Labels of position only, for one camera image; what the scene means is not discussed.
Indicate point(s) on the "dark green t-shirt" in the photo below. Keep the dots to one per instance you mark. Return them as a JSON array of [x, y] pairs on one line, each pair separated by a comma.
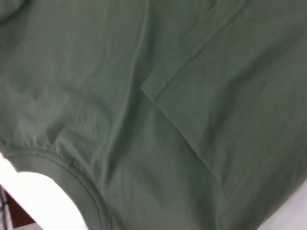
[[156, 100]]

